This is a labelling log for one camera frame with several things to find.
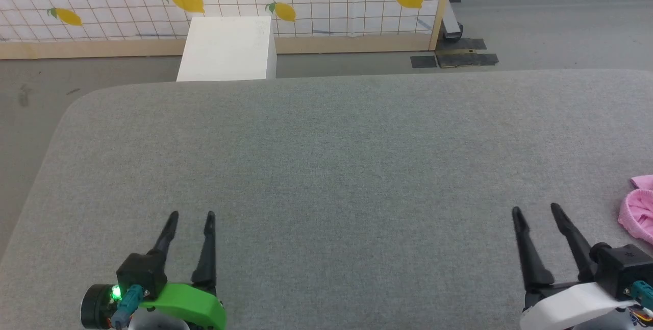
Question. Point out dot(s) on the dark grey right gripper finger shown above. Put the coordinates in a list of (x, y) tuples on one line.
[(574, 240), (530, 253)]

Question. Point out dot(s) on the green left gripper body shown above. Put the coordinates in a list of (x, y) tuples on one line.
[(189, 307)]

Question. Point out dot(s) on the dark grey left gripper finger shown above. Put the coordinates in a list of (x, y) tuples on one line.
[(206, 258), (166, 238)]

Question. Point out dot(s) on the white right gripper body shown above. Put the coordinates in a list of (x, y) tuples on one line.
[(571, 307)]

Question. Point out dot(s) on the pink cloth garment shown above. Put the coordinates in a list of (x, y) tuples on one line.
[(640, 212)]

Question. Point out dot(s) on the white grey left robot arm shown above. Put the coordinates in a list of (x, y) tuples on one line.
[(158, 322)]

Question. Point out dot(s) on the black round left wrist motor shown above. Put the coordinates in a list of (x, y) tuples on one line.
[(94, 309)]

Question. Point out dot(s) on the grey fabric sofa seat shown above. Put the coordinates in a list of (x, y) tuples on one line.
[(331, 167)]

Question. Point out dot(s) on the white box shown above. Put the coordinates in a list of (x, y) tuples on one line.
[(227, 49)]

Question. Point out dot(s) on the long black floor mat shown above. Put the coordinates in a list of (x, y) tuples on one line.
[(468, 60)]

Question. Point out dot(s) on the black floor mat under foot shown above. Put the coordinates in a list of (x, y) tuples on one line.
[(465, 44)]

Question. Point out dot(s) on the small black floor mat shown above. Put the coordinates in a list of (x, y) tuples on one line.
[(423, 61)]

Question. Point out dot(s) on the metal partition foot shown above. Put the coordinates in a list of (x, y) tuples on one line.
[(452, 21)]

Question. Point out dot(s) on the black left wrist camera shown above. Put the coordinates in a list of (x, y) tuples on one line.
[(143, 274)]

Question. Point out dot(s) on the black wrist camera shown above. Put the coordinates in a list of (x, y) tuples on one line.
[(620, 266), (143, 274)]

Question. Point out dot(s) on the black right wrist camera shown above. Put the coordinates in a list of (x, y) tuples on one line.
[(620, 266)]

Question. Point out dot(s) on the teal left camera connector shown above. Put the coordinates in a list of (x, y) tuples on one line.
[(125, 309)]

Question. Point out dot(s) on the teal camera connector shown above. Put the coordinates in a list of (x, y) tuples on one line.
[(125, 309), (643, 292)]

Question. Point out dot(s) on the teal right camera connector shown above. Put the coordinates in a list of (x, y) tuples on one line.
[(643, 292)]

